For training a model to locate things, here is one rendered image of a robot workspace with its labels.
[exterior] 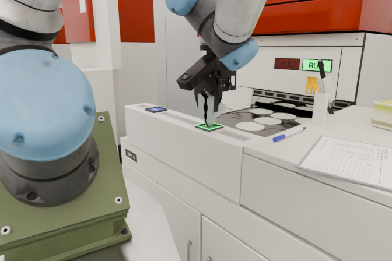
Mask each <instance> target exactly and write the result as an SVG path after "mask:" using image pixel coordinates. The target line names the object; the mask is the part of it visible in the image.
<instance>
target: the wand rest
mask: <svg viewBox="0 0 392 261"><path fill-rule="evenodd" d="M317 81H318V86H319V89H320V93H315V96H314V107H313V117H312V124H315V125H320V126H323V125H325V124H326V116H327V107H328V102H332V101H333V100H335V93H334V87H333V81H332V77H331V76H328V77H325V78H323V79H322V78H321V77H320V76H319V75H317Z"/></svg>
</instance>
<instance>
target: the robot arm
mask: <svg viewBox="0 0 392 261"><path fill-rule="evenodd" d="M164 1H165V4H166V6H167V8H168V10H169V11H171V12H172V13H174V14H176V15H178V16H184V17H185V19H186V20H187V21H188V22H189V24H190V25H191V26H192V27H193V28H194V30H195V31H196V32H197V33H198V34H199V43H200V44H201V45H200V46H199V50H200V51H206V55H204V56H202V57H201V58H200V59H199V60H198V61H197V62H196V63H195V64H194V65H193V66H191V67H190V68H189V69H188V70H187V71H185V72H184V73H183V74H182V75H181V76H180V77H179V78H178V79H177V80H176V82H177V84H178V86H179V88H181V89H184V90H189V91H191V90H192V89H194V95H195V100H196V103H197V107H198V109H199V112H200V114H201V116H202V118H203V120H204V122H205V124H206V127H209V128H210V127H211V126H212V125H213V124H214V122H215V119H216V117H218V116H220V115H221V114H223V113H224V112H225V111H226V105H224V104H222V102H221V99H222V94H223V92H225V91H228V90H235V89H236V71H237V70H239V69H241V68H242V67H244V66H245V65H247V64H248V63H249V62H250V61H251V60H252V59H253V58H254V57H255V56H256V54H257V53H258V50H259V47H258V44H257V43H256V42H255V41H254V38H252V37H251V35H252V33H253V30H254V28H255V26H256V24H257V21H258V19H259V17H260V14H261V12H262V10H263V7H264V5H265V3H266V1H267V0H164ZM61 2H62V0H0V179H1V182H2V184H3V185H4V187H5V188H6V190H7V191H8V192H9V193H10V194H11V195H12V196H13V197H14V198H15V199H17V200H18V201H20V202H22V203H24V204H28V205H30V206H36V207H53V206H58V205H61V204H64V203H67V202H70V201H72V200H73V199H75V198H76V197H78V196H79V195H81V194H82V193H83V192H84V191H85V190H86V189H87V188H88V187H89V186H90V184H91V183H92V181H93V180H94V178H95V176H96V173H97V169H98V165H99V151H98V148H97V144H96V142H95V140H94V138H93V137H92V129H93V125H94V122H95V117H96V105H95V99H94V95H93V90H92V87H91V85H90V83H89V81H88V79H87V77H86V76H85V74H84V73H83V72H82V71H81V70H80V69H79V68H78V67H77V66H76V65H75V64H74V63H72V62H71V61H70V60H68V59H66V58H64V57H59V56H58V55H57V53H56V52H55V51H54V49H53V42H54V40H55V39H56V37H57V35H58V33H59V32H60V30H61V29H62V27H63V25H64V17H63V15H62V13H61V10H60V8H59V6H60V4H61ZM232 76H234V86H232V82H231V79H232ZM229 80H230V81H229ZM206 91H207V92H206Z"/></svg>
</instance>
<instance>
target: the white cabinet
mask: <svg viewBox="0 0 392 261"><path fill-rule="evenodd" d="M120 141H121V156H122V171H123V176H124V178H125V179H127V180H129V181H130V182H132V183H133V184H135V185H137V186H139V187H140V188H142V189H144V190H145V191H147V192H149V193H151V194H152V195H153V196H154V197H155V199H156V200H157V201H158V202H159V203H160V204H161V205H162V206H163V210H164V212H165V215H166V218H167V221H168V223H169V226H170V229H171V233H172V235H173V238H174V241H175V243H176V247H177V249H178V252H179V255H180V258H181V261H343V260H341V259H339V258H337V257H336V256H334V255H332V254H330V253H328V252H326V251H325V250H323V249H321V248H319V247H318V246H315V245H314V244H312V243H310V242H309V241H307V240H305V239H303V238H301V237H299V236H298V235H296V234H294V233H292V232H290V231H288V230H287V229H285V228H283V227H281V226H280V225H278V224H276V223H274V222H272V221H271V220H269V219H267V218H265V217H263V216H261V215H260V214H258V213H256V212H254V211H252V210H250V209H249V208H247V207H245V206H243V205H242V204H241V205H240V206H238V205H236V204H234V203H232V202H231V201H229V200H227V199H225V198H224V197H222V196H220V195H219V194H217V193H215V192H213V191H211V190H210V189H208V188H206V187H204V186H202V185H201V184H199V183H197V182H195V181H193V180H192V179H190V178H189V177H187V176H185V175H183V174H181V173H179V172H178V171H176V170H174V169H172V168H170V167H169V166H167V165H166V164H163V163H162V162H160V161H158V160H157V159H155V158H153V157H151V156H149V155H148V154H146V153H144V152H142V151H140V150H139V149H137V148H135V147H134V146H131V145H130V144H128V143H127V142H125V141H123V140H120Z"/></svg>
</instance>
